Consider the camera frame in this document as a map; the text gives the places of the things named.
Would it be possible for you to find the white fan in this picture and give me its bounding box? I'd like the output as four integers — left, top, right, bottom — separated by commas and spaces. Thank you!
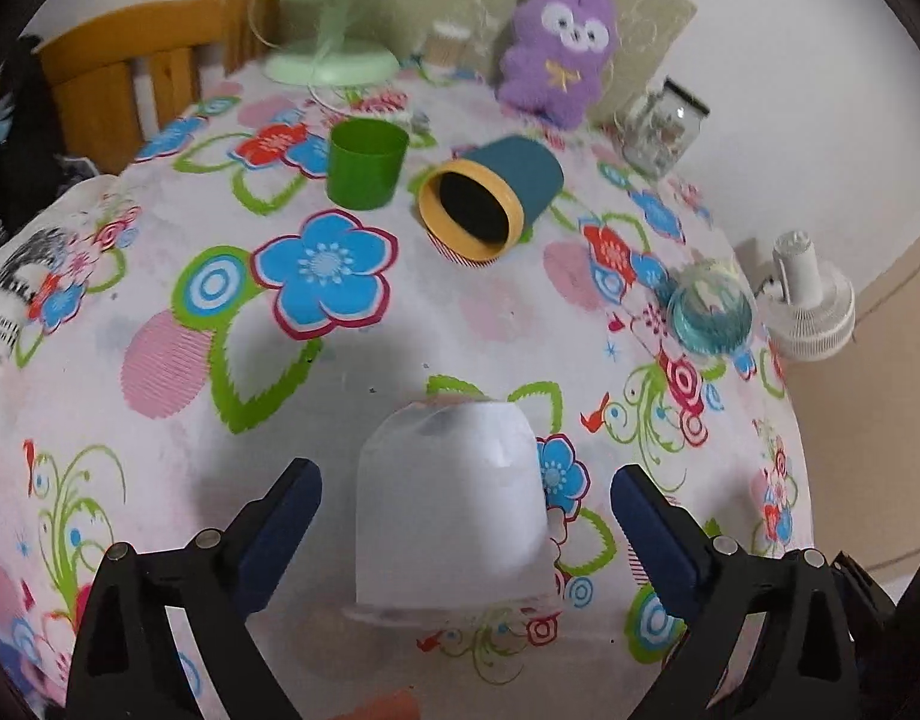
760, 232, 857, 362

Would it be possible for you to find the green plastic cup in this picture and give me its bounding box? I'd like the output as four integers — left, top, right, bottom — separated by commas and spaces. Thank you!
326, 118, 410, 210

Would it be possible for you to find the white translucent plastic cup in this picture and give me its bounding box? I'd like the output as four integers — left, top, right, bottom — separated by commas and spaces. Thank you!
343, 401, 560, 625

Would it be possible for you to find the wooden chair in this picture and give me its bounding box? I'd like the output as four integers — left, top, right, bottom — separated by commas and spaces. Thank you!
38, 0, 281, 175

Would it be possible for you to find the floral tablecloth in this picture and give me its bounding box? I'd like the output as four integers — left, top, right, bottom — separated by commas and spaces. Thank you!
0, 60, 815, 720

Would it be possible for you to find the glass jar with black lid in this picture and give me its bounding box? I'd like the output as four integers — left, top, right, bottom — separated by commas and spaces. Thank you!
621, 77, 711, 179

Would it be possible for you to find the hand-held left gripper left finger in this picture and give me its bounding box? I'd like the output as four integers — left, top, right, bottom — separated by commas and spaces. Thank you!
65, 457, 324, 720

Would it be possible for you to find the clear blue glass cup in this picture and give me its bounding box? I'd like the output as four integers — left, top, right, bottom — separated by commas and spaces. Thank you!
666, 258, 758, 354

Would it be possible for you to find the purple plush toy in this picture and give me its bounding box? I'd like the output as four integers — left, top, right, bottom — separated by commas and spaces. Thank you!
497, 0, 618, 128

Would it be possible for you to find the beige cushion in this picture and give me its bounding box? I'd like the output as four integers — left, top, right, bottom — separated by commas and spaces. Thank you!
370, 0, 697, 128

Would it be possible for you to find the green desk fan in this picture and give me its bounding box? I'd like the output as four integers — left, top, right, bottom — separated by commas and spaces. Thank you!
221, 0, 429, 86

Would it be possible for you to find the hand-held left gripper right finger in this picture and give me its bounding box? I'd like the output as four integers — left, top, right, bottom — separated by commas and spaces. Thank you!
610, 464, 860, 720

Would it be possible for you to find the brown paper cup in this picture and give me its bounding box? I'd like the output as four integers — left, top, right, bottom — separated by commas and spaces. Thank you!
428, 20, 472, 67

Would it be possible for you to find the dark clothing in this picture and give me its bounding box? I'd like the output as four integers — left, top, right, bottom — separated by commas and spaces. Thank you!
0, 34, 75, 256

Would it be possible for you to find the teal cup with yellow rim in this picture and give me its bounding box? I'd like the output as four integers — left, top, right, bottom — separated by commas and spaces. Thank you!
418, 135, 565, 265

